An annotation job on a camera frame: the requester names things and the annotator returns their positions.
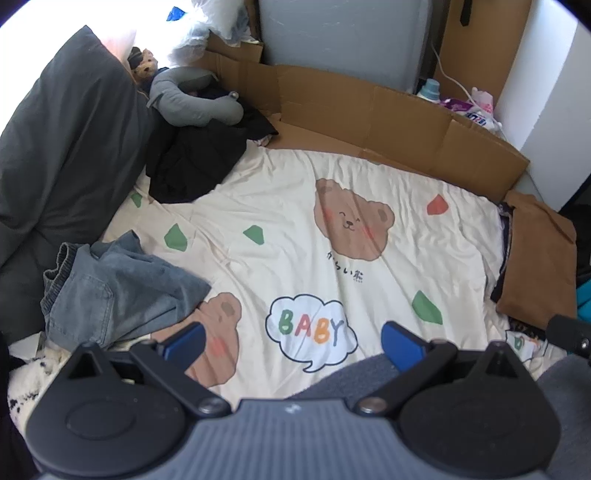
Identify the blue capped detergent bottle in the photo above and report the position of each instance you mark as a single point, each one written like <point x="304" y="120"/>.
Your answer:
<point x="431" y="90"/>

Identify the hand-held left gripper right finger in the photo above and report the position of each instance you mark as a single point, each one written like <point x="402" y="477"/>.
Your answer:
<point x="401" y="346"/>

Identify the brown folded garment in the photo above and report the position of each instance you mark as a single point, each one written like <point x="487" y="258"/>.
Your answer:
<point x="535" y="258"/>

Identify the pink soft item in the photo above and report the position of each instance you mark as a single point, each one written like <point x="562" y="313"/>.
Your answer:
<point x="482" y="98"/>

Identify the teal printed blanket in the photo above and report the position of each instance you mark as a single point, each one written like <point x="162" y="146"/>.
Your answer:
<point x="584" y="295"/>

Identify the tall cardboard box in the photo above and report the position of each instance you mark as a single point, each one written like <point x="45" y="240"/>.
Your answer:
<point x="489" y="46"/>

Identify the light blue denim pants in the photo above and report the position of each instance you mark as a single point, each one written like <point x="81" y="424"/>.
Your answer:
<point x="115" y="295"/>

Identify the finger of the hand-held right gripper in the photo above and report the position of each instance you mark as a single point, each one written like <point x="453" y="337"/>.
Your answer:
<point x="568" y="332"/>

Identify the cream bear print bed sheet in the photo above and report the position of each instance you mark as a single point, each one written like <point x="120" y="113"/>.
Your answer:
<point x="286" y="194"/>

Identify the dark patterned garment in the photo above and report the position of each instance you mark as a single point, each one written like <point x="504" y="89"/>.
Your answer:
<point x="505" y="249"/>

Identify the flattened cardboard sheet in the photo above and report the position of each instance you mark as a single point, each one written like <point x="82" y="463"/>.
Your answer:
<point x="369" y="115"/>

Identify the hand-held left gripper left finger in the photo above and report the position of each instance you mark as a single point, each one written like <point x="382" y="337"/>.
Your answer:
<point x="184" y="344"/>

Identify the small teddy bear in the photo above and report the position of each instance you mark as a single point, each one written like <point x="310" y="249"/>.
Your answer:
<point x="145" y="67"/>

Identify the dark grey pillow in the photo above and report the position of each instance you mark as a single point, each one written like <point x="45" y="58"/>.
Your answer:
<point x="69" y="138"/>

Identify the black clothes pile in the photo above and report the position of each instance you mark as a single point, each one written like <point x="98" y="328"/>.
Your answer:
<point x="194" y="157"/>

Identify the clear plastic bag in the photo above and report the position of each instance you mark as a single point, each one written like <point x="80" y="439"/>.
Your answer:
<point x="198" y="32"/>

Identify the white fluffy spotted blanket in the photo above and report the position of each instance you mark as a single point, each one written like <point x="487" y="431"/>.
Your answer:
<point x="27" y="383"/>

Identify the grey neck pillow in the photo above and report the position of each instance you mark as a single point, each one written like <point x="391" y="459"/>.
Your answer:
<point x="184" y="104"/>

